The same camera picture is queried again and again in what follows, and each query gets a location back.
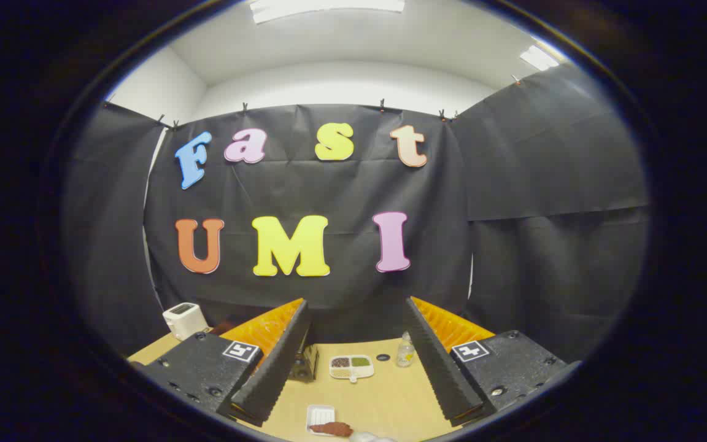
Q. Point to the small clear glass bottle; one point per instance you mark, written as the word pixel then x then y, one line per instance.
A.
pixel 405 354

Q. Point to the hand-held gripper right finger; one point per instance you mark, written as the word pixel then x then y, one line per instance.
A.
pixel 436 362

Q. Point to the white divided dish with beans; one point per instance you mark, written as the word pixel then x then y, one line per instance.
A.
pixel 351 366

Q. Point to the brown meat slice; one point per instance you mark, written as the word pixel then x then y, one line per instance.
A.
pixel 332 429

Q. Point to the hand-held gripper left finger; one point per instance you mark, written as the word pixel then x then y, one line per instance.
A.
pixel 280 362

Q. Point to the ceiling light panel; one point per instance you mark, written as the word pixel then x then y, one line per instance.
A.
pixel 539 58

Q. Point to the row of black cloth clips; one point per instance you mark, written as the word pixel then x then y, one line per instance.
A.
pixel 382 104

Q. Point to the white toaster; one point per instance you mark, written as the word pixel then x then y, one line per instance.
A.
pixel 185 319

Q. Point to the black toaster oven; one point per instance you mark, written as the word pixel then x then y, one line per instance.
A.
pixel 304 366

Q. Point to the small white tray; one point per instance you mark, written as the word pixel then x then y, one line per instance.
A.
pixel 320 412

